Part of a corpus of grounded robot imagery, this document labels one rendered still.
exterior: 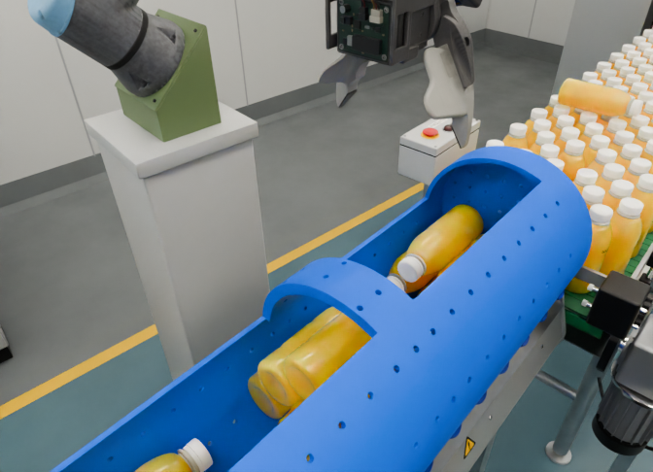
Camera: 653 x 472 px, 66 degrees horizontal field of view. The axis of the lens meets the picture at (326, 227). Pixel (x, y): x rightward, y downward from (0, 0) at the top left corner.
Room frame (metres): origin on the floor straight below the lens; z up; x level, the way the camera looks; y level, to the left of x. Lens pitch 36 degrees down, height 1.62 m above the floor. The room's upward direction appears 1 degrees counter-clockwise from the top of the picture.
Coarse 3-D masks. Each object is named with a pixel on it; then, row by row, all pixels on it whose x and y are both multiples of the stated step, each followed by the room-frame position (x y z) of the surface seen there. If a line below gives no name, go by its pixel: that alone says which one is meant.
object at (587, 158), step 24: (600, 72) 1.56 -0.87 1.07; (528, 120) 1.23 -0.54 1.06; (552, 120) 1.23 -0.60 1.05; (576, 120) 1.24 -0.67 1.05; (600, 120) 1.22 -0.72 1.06; (504, 144) 1.13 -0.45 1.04; (528, 144) 1.14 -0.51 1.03; (552, 144) 1.07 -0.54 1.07; (624, 144) 1.06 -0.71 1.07; (576, 168) 1.01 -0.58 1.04; (600, 168) 0.97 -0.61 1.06
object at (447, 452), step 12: (552, 312) 0.67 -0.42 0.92; (540, 324) 0.63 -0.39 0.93; (540, 336) 0.62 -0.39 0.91; (528, 348) 0.59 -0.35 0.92; (516, 360) 0.56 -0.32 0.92; (492, 384) 0.51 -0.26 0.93; (504, 384) 0.52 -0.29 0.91; (492, 396) 0.49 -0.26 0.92; (480, 408) 0.47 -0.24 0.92; (468, 420) 0.44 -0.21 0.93; (468, 432) 0.43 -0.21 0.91; (456, 444) 0.41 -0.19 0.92; (444, 456) 0.39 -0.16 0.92; (432, 468) 0.37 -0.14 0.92
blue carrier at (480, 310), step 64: (448, 192) 0.81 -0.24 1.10; (512, 192) 0.73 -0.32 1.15; (576, 192) 0.66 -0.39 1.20; (384, 256) 0.68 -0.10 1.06; (512, 256) 0.51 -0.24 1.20; (576, 256) 0.59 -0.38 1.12; (256, 320) 0.48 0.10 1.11; (384, 320) 0.37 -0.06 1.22; (448, 320) 0.39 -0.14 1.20; (512, 320) 0.44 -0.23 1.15; (192, 384) 0.40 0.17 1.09; (384, 384) 0.31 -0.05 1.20; (448, 384) 0.34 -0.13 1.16; (128, 448) 0.33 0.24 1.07; (256, 448) 0.23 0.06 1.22; (320, 448) 0.24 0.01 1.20; (384, 448) 0.26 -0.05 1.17
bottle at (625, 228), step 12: (612, 216) 0.79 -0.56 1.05; (624, 216) 0.77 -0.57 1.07; (636, 216) 0.77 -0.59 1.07; (612, 228) 0.77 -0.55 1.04; (624, 228) 0.76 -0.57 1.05; (636, 228) 0.76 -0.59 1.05; (612, 240) 0.77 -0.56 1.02; (624, 240) 0.76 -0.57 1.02; (636, 240) 0.76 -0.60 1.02; (612, 252) 0.76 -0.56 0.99; (624, 252) 0.76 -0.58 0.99; (612, 264) 0.76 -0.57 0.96; (624, 264) 0.76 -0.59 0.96
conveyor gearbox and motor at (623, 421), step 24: (648, 336) 0.66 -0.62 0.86; (624, 360) 0.64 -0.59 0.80; (648, 360) 0.62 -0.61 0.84; (600, 384) 0.81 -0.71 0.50; (624, 384) 0.63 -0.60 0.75; (648, 384) 0.61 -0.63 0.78; (600, 408) 0.67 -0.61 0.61; (624, 408) 0.62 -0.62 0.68; (648, 408) 0.58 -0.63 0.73; (600, 432) 0.64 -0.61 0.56; (624, 432) 0.61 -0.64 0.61; (648, 432) 0.59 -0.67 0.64
